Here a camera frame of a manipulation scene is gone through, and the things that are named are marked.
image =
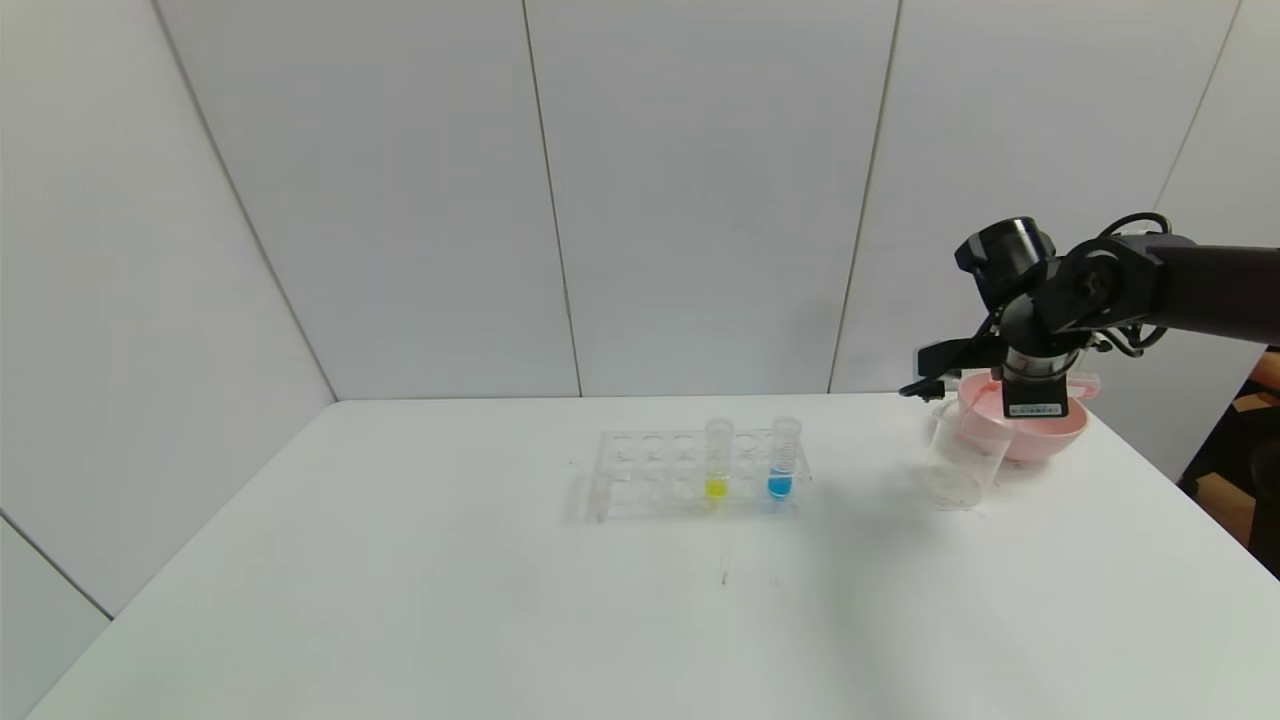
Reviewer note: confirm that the test tube with blue pigment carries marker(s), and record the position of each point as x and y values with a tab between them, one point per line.
779	487

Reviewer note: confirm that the pink bowl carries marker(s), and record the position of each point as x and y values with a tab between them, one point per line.
1050	440

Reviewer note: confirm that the clear plastic beaker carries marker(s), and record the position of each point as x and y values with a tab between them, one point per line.
960	475

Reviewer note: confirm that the test tube with yellow pigment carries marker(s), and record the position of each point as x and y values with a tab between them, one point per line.
716	489

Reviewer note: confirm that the clear acrylic test tube rack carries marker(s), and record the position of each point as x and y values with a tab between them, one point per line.
660	500

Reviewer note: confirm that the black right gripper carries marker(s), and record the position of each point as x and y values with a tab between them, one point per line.
1034	401

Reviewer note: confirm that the black and silver right robot arm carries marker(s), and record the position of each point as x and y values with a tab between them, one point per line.
1200	290

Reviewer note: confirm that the tan flat object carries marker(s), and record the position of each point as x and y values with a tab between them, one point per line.
1252	404

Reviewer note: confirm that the brown cardboard box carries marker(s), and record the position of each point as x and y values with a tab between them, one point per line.
1225	510

